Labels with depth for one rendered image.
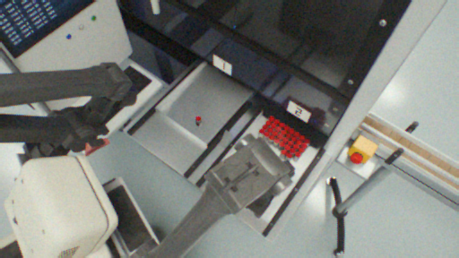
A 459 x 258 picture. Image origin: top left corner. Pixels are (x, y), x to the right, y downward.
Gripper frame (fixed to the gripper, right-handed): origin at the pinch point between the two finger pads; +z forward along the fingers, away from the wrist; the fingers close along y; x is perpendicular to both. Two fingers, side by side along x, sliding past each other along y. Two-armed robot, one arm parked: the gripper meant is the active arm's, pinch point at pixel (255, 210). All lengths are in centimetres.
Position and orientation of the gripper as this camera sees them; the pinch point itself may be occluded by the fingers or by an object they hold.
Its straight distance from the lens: 118.2
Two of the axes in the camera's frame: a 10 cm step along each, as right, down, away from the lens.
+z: -1.2, 5.9, 8.0
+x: -8.0, -5.3, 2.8
